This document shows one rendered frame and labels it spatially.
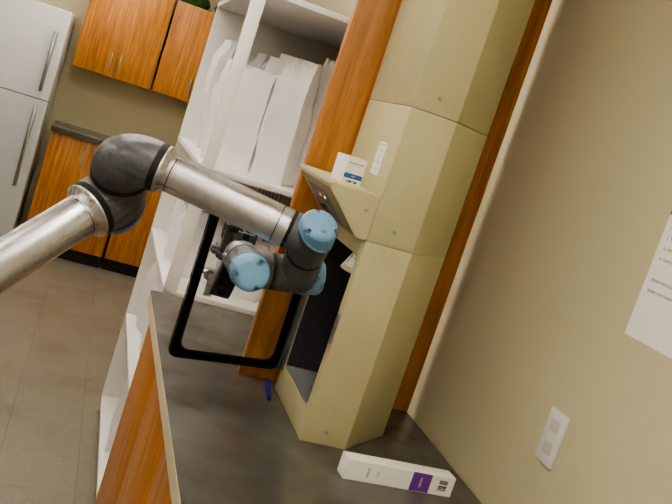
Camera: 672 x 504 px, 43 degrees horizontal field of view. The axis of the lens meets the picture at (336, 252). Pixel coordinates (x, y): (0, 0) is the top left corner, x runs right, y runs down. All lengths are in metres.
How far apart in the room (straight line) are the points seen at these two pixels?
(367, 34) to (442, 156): 0.46
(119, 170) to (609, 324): 0.99
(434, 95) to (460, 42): 0.12
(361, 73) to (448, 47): 0.38
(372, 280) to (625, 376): 0.56
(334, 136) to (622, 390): 0.95
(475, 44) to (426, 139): 0.22
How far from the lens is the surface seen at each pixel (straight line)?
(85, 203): 1.70
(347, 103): 2.18
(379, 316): 1.90
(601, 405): 1.75
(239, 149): 3.18
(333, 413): 1.95
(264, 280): 1.68
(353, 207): 1.83
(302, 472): 1.80
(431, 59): 1.85
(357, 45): 2.19
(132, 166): 1.63
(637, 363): 1.69
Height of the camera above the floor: 1.62
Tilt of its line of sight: 8 degrees down
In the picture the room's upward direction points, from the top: 18 degrees clockwise
